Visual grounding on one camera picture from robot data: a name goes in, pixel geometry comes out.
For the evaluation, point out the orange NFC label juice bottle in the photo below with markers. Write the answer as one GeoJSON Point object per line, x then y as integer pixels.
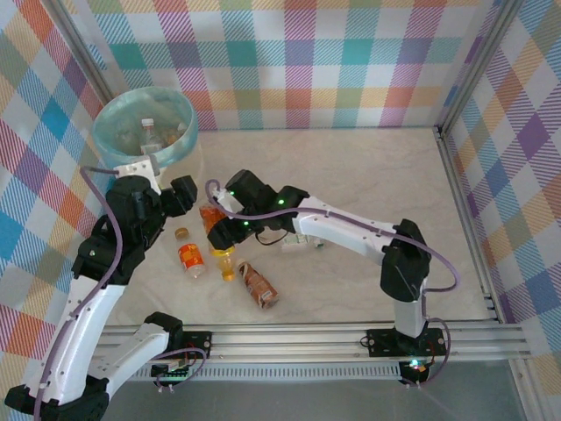
{"type": "Point", "coordinates": [191, 259]}
{"type": "Point", "coordinates": [210, 217]}

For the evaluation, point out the white cap green label bottle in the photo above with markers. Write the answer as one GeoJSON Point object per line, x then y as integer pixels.
{"type": "Point", "coordinates": [300, 240]}

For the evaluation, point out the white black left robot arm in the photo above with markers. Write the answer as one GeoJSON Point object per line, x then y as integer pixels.
{"type": "Point", "coordinates": [87, 316]}

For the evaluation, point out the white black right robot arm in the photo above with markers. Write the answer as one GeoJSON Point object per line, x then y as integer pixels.
{"type": "Point", "coordinates": [350, 232]}

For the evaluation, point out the blue plastic bin liner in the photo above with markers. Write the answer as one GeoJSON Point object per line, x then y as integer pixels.
{"type": "Point", "coordinates": [175, 149]}

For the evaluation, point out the brown label plastic bottle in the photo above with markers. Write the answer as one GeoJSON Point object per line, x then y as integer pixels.
{"type": "Point", "coordinates": [258, 287]}

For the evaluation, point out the pale cap clear bottle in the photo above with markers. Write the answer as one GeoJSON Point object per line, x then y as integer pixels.
{"type": "Point", "coordinates": [149, 138]}

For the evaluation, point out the green left control board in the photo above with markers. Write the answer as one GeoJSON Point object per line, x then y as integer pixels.
{"type": "Point", "coordinates": [173, 370]}

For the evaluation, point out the small right control board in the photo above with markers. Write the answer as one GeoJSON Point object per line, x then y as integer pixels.
{"type": "Point", "coordinates": [414, 366]}

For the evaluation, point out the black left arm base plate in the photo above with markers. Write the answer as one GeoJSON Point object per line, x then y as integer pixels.
{"type": "Point", "coordinates": [197, 342]}

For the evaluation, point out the wide aluminium base rail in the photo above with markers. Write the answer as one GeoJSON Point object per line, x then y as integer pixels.
{"type": "Point", "coordinates": [285, 342]}

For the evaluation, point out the aluminium corner post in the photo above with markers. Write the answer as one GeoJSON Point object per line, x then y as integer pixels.
{"type": "Point", "coordinates": [480, 66]}
{"type": "Point", "coordinates": [83, 44]}

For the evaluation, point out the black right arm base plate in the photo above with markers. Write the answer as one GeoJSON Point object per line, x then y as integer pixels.
{"type": "Point", "coordinates": [381, 344]}

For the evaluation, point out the aluminium floor rail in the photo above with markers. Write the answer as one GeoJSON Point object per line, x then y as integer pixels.
{"type": "Point", "coordinates": [466, 219]}

